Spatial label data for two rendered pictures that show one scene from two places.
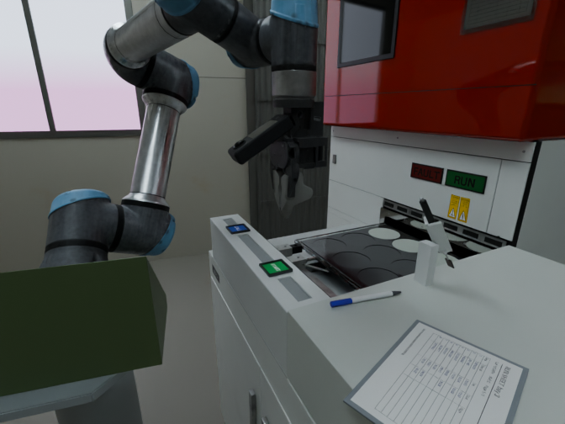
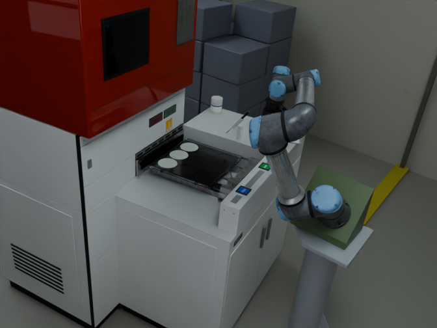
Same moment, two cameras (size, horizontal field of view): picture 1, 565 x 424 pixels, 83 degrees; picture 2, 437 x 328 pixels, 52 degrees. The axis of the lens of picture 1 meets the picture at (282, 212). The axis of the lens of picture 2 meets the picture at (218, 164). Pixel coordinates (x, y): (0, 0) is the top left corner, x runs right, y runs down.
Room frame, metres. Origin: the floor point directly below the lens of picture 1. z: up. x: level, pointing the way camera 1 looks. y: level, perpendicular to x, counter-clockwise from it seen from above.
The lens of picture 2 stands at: (2.03, 1.38, 2.09)
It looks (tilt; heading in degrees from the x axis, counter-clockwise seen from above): 30 degrees down; 231
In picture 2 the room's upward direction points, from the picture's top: 6 degrees clockwise
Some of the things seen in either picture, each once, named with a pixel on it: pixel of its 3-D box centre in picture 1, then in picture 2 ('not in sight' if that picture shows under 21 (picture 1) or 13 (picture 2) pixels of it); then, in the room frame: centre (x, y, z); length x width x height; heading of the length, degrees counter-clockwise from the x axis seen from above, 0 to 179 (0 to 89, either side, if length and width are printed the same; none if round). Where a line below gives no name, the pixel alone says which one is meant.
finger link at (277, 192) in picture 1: (290, 191); not in sight; (0.60, -0.02, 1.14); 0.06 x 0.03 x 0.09; 116
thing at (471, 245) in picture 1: (429, 239); (161, 151); (0.94, -0.47, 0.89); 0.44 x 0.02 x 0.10; 26
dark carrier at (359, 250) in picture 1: (382, 252); (196, 161); (0.83, -0.29, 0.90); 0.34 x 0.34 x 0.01; 26
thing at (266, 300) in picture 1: (255, 272); (253, 190); (0.73, 0.07, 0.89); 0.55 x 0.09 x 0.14; 26
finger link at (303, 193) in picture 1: (298, 195); not in sight; (0.57, -0.03, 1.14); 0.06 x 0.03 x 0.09; 116
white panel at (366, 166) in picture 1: (395, 188); (139, 142); (1.10, -0.40, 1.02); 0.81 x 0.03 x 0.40; 26
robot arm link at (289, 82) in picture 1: (293, 87); (277, 95); (0.58, -0.02, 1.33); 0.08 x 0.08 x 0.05
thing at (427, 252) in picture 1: (434, 249); (237, 127); (0.56, -0.29, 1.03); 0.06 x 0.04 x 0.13; 116
